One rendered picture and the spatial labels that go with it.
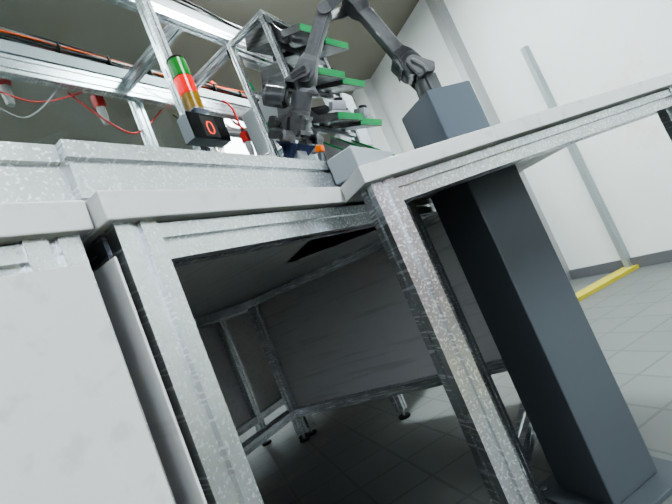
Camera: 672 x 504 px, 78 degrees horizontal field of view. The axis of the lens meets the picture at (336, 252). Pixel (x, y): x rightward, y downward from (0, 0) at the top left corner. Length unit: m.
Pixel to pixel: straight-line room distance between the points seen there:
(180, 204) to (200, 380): 0.18
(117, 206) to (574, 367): 1.00
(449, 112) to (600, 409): 0.79
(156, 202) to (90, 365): 0.16
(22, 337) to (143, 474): 0.14
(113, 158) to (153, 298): 0.21
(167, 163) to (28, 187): 0.17
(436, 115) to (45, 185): 0.84
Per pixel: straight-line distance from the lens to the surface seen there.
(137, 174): 0.57
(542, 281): 1.10
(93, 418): 0.40
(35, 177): 0.53
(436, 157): 0.73
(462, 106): 1.14
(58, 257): 0.43
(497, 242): 1.04
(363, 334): 2.05
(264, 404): 2.83
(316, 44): 1.25
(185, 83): 1.21
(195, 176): 0.62
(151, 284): 0.43
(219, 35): 2.34
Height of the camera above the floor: 0.69
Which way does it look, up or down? 5 degrees up
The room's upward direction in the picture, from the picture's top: 23 degrees counter-clockwise
